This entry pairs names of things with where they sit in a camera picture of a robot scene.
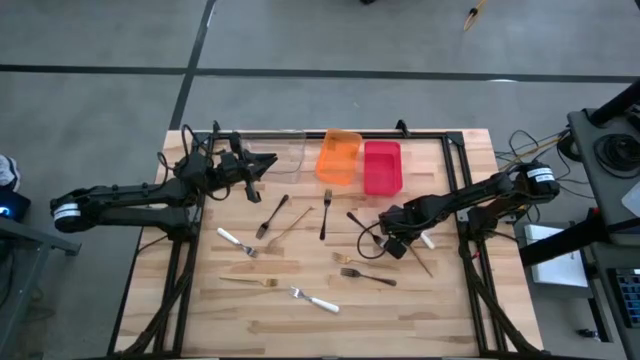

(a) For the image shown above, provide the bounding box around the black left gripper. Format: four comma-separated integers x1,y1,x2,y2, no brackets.
214,131,279,204

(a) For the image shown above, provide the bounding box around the clear plastic bin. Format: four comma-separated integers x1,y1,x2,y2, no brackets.
243,130,308,185

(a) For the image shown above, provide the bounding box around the black metal fork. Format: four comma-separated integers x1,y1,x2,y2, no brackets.
319,188,334,242
255,194,290,240
346,211,386,247
340,267,398,288

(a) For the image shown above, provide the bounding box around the gold metal fork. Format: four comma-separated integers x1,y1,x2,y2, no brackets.
264,206,315,250
331,251,401,272
218,275,279,289
407,243,435,279

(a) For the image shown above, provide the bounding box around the red translucent plastic bin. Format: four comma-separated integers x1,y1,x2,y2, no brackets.
363,140,404,197

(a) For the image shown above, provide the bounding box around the orange plastic bin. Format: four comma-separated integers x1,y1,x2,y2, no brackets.
315,128,364,187

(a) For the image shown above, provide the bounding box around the black stand beam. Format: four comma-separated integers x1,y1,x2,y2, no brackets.
518,207,609,268

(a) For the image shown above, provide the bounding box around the white box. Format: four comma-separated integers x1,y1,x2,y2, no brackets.
523,223,590,289

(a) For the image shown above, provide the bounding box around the grey equipment cart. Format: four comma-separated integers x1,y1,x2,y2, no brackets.
567,107,640,247

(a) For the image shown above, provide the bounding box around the dark grey desk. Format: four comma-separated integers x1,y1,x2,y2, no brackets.
579,239,640,360

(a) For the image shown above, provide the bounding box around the white paper sheet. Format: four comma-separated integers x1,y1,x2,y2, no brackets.
621,180,640,219

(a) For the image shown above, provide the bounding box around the grey metal desk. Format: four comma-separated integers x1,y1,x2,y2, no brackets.
0,215,83,359

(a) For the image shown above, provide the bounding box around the black button panel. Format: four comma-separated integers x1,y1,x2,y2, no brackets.
613,268,640,329

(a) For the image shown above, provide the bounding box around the black pole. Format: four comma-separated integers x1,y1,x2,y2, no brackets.
587,79,640,127

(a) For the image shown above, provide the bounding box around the black computer tower blue light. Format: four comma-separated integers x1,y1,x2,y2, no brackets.
0,189,32,224

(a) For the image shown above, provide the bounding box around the person's foot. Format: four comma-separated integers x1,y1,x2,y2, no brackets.
0,153,22,194

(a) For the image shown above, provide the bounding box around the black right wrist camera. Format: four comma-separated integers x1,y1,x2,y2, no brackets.
383,236,410,261

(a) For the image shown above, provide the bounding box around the yellow floor cable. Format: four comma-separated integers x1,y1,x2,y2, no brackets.
499,134,570,170

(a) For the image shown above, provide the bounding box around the black floor cable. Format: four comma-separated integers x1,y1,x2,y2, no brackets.
507,128,577,201

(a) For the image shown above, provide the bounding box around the yellow-handled tool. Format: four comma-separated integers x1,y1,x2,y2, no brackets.
462,0,489,33

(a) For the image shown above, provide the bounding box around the black cable coil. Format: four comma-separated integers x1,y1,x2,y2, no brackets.
593,133,640,180

